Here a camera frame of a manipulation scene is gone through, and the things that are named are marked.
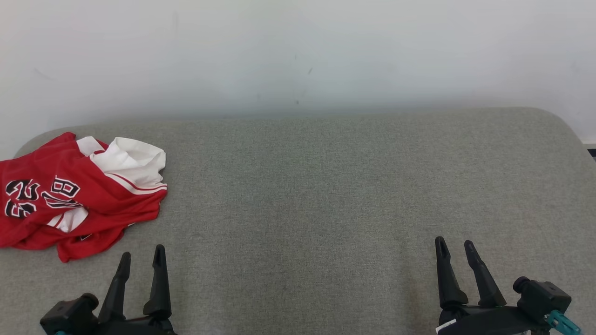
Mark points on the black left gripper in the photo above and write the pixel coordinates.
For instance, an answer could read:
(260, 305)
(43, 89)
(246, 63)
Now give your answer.
(135, 328)

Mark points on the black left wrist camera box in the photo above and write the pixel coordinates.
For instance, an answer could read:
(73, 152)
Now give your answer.
(70, 314)

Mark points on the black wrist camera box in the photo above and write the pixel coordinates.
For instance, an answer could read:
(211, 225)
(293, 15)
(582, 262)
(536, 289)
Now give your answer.
(542, 298)
(70, 314)

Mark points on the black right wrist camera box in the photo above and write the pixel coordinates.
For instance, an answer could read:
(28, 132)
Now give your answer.
(542, 298)

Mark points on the white wall baseboard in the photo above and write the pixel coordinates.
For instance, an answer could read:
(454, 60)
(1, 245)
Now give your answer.
(589, 144)

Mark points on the red shorts white side stripe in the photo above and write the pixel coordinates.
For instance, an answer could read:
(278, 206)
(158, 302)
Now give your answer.
(84, 249)

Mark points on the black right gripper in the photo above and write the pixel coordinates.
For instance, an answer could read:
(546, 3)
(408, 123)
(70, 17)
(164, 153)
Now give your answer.
(489, 321)

